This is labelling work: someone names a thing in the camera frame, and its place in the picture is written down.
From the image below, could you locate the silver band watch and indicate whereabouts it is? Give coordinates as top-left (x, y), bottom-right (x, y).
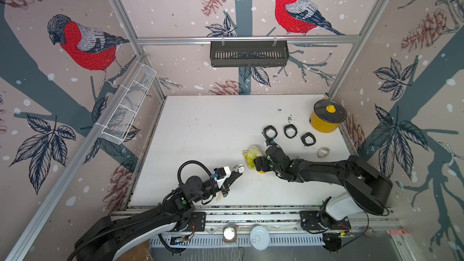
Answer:
top-left (233, 164), bottom-right (245, 174)

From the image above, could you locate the yellow green frog towel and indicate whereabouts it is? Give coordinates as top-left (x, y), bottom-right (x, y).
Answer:
top-left (242, 145), bottom-right (265, 174)

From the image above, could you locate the black digital watch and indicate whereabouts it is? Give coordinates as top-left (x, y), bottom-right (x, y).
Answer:
top-left (300, 132), bottom-right (317, 147)
top-left (283, 124), bottom-right (298, 139)
top-left (262, 125), bottom-right (278, 140)

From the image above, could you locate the cream strap analog watch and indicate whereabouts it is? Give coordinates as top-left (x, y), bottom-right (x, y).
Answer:
top-left (317, 147), bottom-right (330, 159)

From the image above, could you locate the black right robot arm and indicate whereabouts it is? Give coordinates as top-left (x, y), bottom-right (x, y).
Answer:
top-left (254, 141), bottom-right (393, 233)

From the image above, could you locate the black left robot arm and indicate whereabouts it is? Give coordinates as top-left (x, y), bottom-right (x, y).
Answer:
top-left (67, 160), bottom-right (245, 261)

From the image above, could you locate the glass spice jar silver lid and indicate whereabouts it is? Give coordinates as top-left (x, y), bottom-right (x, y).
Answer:
top-left (222, 226), bottom-right (238, 243)

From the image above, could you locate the yellow pot with glass lid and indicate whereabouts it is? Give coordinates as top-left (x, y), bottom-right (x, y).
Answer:
top-left (309, 99), bottom-right (347, 133)

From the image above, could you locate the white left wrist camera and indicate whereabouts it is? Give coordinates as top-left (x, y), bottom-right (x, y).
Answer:
top-left (213, 166), bottom-right (232, 182)

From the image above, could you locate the black hanging wire basket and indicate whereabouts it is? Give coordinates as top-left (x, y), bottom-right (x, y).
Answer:
top-left (210, 41), bottom-right (290, 68)

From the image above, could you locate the white mesh wall shelf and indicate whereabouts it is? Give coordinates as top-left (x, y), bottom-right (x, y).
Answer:
top-left (100, 63), bottom-right (157, 145)

